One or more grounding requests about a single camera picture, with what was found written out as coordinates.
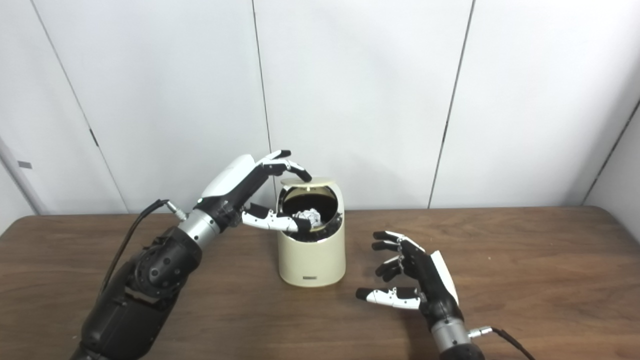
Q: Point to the cream-colored bin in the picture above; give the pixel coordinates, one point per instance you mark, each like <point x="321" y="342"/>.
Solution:
<point x="312" y="257"/>

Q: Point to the white and black left hand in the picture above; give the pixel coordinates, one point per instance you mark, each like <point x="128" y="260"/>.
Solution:
<point x="230" y="180"/>

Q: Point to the small grey wall label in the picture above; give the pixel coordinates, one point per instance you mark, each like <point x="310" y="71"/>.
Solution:
<point x="24" y="165"/>

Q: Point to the silvery paper ball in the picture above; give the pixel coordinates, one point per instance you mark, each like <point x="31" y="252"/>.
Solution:
<point x="309" y="216"/>

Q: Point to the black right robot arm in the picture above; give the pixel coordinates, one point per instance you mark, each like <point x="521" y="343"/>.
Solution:
<point x="457" y="345"/>

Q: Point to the white and black right hand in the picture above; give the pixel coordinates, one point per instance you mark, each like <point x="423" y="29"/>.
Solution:
<point x="430" y="280"/>

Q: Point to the black wall panel hinge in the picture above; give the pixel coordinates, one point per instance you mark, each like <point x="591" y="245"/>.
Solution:
<point x="94" y="138"/>

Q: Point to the round cream bin lid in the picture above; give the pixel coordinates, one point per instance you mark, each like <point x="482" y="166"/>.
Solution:
<point x="307" y="181"/>

